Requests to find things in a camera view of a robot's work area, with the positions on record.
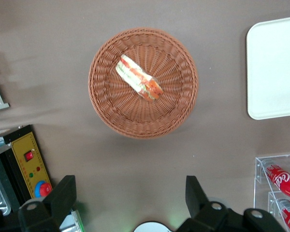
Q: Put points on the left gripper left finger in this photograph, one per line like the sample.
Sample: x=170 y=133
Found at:
x=53 y=207

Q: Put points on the triangle sandwich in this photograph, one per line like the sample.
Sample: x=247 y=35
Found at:
x=139 y=76

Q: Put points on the round brown wicker basket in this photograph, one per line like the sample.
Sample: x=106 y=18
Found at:
x=143 y=83

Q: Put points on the black food warmer machine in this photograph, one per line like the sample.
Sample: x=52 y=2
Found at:
x=30 y=164

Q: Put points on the cream plastic tray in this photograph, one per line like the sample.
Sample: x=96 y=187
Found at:
x=273 y=67

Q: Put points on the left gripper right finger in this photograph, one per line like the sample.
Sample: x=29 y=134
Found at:
x=200 y=212

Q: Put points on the grey snack tray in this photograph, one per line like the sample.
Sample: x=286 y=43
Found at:
x=0 y=104

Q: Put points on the grey metal side box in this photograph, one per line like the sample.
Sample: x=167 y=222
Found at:
x=75 y=221

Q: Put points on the clear acrylic bottle rack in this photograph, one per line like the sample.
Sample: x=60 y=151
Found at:
x=259 y=183

